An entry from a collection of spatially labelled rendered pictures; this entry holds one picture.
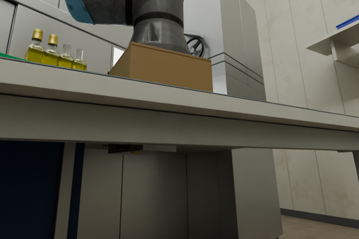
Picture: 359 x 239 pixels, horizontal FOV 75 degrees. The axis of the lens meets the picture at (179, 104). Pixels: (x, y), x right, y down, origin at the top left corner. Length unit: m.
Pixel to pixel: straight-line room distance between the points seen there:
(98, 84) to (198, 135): 0.22
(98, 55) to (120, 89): 1.01
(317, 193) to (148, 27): 3.00
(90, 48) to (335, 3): 2.90
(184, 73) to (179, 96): 0.06
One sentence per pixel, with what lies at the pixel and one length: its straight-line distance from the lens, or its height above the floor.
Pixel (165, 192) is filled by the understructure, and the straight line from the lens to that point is 1.60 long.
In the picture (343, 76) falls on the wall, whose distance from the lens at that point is 3.17.
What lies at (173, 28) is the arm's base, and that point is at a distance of 0.51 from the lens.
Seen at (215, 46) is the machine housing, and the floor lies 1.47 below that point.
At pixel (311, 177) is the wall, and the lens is 3.29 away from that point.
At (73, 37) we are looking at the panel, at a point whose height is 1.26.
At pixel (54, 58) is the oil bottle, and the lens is 1.09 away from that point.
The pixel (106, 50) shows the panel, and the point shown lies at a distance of 1.42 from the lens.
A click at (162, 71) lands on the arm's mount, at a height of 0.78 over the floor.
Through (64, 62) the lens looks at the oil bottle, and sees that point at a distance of 1.10.
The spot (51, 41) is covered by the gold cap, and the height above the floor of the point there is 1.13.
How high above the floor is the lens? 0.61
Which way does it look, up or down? 15 degrees up
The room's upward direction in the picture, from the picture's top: 1 degrees counter-clockwise
